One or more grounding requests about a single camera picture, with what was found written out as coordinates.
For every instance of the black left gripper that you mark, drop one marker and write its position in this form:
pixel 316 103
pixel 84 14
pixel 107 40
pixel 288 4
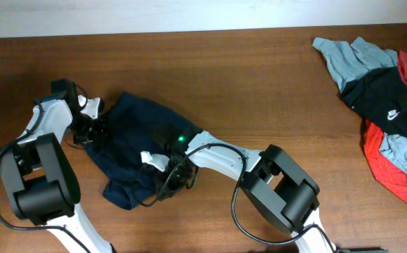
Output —
pixel 102 135

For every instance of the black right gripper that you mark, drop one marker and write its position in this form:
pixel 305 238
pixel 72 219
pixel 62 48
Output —
pixel 170 185

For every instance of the navy blue shorts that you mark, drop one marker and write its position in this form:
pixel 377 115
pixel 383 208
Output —
pixel 132 124

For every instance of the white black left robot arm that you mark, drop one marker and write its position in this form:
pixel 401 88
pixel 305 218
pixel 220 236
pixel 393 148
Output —
pixel 40 183

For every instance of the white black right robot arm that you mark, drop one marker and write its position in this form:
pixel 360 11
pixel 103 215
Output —
pixel 279 189

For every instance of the grey t-shirt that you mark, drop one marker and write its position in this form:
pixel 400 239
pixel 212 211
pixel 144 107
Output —
pixel 350 61

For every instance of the red mesh garment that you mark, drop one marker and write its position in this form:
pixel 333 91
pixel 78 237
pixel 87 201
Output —
pixel 386 155

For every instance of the black nike garment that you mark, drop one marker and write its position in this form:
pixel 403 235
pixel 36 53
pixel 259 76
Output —
pixel 380 96

